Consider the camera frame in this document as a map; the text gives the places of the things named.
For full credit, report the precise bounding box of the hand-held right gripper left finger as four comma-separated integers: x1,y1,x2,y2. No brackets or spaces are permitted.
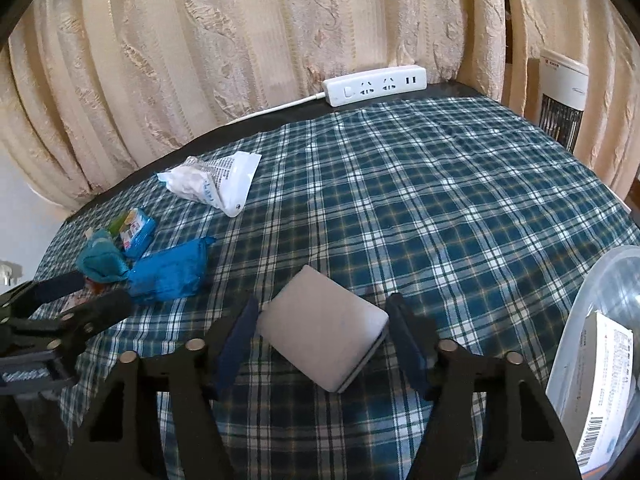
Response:
62,295,261,480

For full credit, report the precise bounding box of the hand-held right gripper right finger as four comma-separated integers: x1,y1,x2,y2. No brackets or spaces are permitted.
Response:
385,292,583,480

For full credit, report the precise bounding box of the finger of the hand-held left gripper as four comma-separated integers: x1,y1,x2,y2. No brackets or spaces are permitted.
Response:
0,270,87,319
10,287,134,361

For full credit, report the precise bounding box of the white rectangular box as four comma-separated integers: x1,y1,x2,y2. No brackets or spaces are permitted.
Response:
255,265,390,395

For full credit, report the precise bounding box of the blue plastic bag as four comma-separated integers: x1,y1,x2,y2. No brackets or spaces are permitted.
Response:
127,236,217,306

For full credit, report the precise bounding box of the blue snack packet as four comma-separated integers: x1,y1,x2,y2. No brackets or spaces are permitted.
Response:
111,208,156,260

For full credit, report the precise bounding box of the blue plaid tablecloth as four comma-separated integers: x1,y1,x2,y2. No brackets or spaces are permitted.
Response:
37,96,640,480

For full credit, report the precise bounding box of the clear plastic container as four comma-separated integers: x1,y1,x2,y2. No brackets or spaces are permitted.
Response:
545,245,640,480

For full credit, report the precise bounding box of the white plastic packet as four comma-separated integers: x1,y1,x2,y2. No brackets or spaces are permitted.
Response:
156,151,263,218

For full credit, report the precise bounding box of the white labelled cardboard box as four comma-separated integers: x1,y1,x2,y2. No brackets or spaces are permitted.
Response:
575,310,640,471

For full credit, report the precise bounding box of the white power strip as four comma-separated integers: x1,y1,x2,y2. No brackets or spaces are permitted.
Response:
321,65,427,107

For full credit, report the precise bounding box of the beige patterned curtain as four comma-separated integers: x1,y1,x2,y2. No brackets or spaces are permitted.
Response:
0,0,640,211

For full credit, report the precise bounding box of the white electric heater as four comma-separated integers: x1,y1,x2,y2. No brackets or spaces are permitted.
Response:
537,50,591,153

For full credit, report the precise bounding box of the white wall socket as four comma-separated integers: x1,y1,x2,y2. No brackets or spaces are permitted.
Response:
0,259,23,286

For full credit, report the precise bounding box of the white power strip cable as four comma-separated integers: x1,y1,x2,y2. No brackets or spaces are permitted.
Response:
222,92,328,126

